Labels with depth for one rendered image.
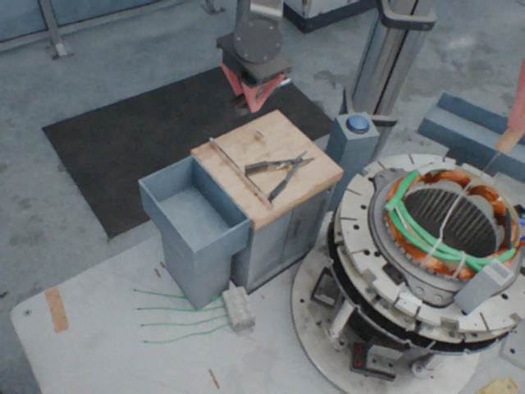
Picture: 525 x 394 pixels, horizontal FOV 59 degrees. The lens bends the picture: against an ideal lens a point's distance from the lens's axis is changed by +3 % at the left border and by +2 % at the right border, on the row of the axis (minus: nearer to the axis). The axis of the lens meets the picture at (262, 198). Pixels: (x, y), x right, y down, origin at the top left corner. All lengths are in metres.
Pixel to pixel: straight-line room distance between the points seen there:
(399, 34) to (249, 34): 0.55
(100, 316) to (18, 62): 2.11
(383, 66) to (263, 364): 0.68
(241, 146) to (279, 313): 0.36
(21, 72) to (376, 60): 2.13
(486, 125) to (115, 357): 0.87
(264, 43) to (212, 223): 0.38
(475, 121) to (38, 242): 1.65
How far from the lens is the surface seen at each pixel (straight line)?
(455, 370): 1.01
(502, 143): 0.62
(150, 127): 2.38
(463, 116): 1.09
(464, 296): 0.69
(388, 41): 1.05
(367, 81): 1.11
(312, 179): 0.80
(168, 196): 0.85
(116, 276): 1.02
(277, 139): 0.85
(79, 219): 2.09
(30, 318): 1.02
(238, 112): 0.70
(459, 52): 3.34
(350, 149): 0.95
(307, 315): 0.95
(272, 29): 0.54
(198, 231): 0.81
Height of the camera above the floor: 1.66
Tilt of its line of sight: 53 degrees down
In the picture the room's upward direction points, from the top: 9 degrees clockwise
